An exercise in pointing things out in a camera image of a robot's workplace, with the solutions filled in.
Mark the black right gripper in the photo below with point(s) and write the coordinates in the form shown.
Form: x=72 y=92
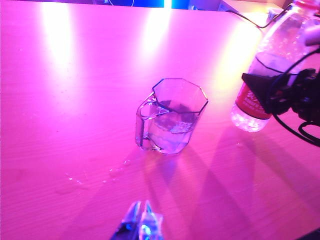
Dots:
x=302 y=95

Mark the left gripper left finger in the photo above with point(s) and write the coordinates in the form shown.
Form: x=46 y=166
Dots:
x=130 y=222

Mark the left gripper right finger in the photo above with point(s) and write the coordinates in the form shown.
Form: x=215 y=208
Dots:
x=150 y=225

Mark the clear water bottle red label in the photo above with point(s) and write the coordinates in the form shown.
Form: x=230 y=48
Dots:
x=272 y=50

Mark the clear octagonal glass mug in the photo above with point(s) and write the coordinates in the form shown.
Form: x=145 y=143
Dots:
x=172 y=120

